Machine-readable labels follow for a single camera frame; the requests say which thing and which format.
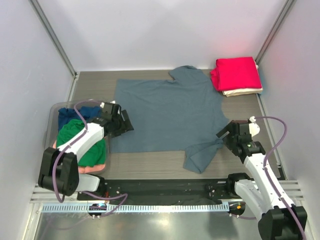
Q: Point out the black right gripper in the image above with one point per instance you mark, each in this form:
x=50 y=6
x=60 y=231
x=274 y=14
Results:
x=224 y=130

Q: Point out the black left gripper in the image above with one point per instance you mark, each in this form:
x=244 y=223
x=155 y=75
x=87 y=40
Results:
x=125 y=126

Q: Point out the grey blue t shirt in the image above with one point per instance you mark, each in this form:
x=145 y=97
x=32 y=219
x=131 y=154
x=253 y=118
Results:
x=183 y=113

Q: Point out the clear plastic storage bin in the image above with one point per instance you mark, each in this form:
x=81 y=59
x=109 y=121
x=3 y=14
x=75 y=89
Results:
x=52 y=127

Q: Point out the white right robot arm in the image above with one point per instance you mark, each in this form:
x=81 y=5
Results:
x=279 y=218

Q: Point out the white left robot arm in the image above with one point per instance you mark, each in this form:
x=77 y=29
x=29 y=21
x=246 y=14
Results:
x=59 y=167

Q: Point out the folded cream t shirt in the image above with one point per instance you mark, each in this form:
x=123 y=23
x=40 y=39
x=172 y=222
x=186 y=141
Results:
x=243 y=91

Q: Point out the green t shirt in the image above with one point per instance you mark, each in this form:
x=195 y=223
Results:
x=69 y=131

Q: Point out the pink t shirt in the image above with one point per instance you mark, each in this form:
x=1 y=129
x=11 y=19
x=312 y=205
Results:
x=92 y=169

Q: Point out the folded red t shirt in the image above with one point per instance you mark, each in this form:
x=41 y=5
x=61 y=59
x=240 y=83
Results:
x=215 y=74

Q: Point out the navy blue t shirt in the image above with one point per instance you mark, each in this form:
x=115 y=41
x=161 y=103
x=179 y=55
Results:
x=65 y=115

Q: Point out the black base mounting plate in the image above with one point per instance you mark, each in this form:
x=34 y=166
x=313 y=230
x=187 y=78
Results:
x=168 y=191

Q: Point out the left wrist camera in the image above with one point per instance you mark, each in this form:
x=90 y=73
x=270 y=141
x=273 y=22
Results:
x=109 y=110

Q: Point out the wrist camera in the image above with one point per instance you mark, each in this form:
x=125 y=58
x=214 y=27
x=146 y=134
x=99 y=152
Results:
x=249 y=127
x=109 y=110

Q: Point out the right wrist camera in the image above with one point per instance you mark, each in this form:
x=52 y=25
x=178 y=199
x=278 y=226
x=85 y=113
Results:
x=249 y=127

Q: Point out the right aluminium corner post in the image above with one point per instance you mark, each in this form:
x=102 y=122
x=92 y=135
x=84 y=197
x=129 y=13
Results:
x=280 y=19

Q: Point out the aluminium corner post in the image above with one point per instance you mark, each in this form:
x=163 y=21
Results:
x=280 y=19
x=52 y=35

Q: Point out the white slotted cable duct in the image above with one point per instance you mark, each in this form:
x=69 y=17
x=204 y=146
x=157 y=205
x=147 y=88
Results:
x=104 y=208

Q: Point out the left aluminium corner post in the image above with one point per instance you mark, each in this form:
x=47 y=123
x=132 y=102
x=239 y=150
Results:
x=52 y=35

